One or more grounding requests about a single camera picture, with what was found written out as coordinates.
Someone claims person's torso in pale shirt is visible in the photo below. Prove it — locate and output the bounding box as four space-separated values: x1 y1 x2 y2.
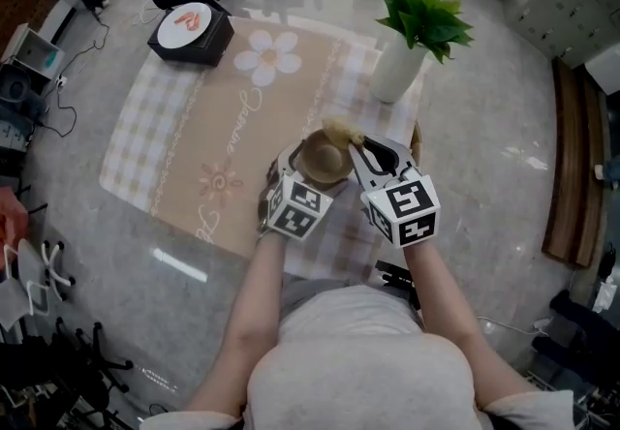
139 272 578 430

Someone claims black metal stand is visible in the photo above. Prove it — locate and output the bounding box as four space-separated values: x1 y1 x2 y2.
374 260 423 312

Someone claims black box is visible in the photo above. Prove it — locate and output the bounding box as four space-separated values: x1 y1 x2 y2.
146 1 235 69

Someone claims white drawer unit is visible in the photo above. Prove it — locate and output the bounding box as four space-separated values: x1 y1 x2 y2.
0 117 36 169

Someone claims white swivel chair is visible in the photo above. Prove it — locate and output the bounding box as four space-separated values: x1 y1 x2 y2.
0 237 78 331

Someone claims table with checked flower tablecloth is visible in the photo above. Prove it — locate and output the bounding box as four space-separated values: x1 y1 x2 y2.
98 13 428 280

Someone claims black swivel chair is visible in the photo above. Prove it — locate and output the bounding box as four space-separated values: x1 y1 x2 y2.
46 316 136 420

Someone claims person's right forearm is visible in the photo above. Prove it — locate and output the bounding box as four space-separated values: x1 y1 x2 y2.
403 238 540 414

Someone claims white plate with orange food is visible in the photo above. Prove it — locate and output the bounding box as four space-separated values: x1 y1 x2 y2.
156 1 213 49

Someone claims plain white cabinet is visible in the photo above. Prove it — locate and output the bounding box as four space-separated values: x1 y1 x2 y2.
582 42 620 96

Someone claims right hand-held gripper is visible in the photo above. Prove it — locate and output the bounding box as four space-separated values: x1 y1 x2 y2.
347 134 443 251

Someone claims yellowish potato-like object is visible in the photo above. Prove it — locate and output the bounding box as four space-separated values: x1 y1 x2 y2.
321 116 367 151

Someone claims green leafy plant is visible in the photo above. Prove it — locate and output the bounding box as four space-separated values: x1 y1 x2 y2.
376 0 476 66

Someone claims wooden bench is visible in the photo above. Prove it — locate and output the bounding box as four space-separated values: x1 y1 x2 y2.
541 56 607 270

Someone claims person's left forearm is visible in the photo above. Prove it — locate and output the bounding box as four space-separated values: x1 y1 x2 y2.
185 228 288 420

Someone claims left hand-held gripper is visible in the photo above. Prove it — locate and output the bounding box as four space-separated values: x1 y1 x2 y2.
264 139 336 242

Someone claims wooden chair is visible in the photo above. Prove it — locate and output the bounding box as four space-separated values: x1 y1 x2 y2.
410 122 423 169

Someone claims black floor cable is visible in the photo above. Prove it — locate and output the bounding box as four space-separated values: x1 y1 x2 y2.
40 20 113 139

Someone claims brown bowl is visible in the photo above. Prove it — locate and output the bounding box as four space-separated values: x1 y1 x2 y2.
295 128 356 186

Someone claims small open white cabinet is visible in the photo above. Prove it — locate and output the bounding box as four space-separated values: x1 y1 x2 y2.
0 22 67 81

